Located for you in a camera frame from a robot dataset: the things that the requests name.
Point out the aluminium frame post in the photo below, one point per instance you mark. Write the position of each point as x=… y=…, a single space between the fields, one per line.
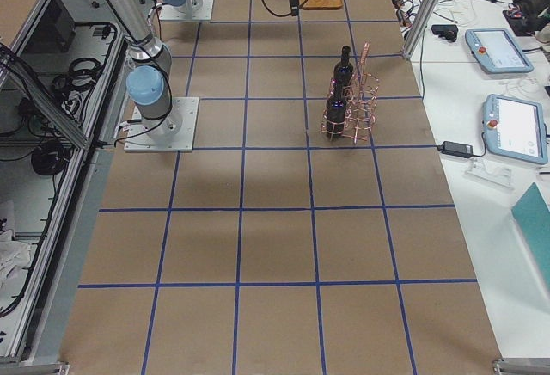
x=417 y=29

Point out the blue teach pendant near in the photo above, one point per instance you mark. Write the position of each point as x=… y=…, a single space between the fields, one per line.
x=515 y=128

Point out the white crumpled cloth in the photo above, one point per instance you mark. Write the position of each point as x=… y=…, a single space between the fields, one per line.
x=15 y=254

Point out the black power adapter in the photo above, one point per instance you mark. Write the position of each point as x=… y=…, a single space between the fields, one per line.
x=455 y=149

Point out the dark wine bottle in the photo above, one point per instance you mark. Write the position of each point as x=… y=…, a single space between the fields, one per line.
x=335 y=111
x=343 y=70

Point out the dark wine bottle rear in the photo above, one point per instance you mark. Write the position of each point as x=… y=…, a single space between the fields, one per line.
x=343 y=70

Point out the dark wine bottle front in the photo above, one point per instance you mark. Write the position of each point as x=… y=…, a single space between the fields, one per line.
x=335 y=111

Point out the small black camera device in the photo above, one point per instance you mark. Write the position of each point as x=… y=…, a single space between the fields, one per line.
x=447 y=32

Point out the clear acrylic stand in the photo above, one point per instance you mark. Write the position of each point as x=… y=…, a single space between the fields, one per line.
x=498 y=176

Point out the blue teach pendant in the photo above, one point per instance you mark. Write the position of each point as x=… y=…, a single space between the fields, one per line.
x=497 y=52
x=515 y=128

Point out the teal board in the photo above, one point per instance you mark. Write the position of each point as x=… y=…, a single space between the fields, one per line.
x=531 y=213

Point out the blue teach pendant far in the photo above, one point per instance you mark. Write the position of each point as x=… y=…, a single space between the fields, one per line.
x=497 y=52

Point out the copper wire bottle basket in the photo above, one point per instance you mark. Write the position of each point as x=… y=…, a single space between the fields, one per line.
x=361 y=98

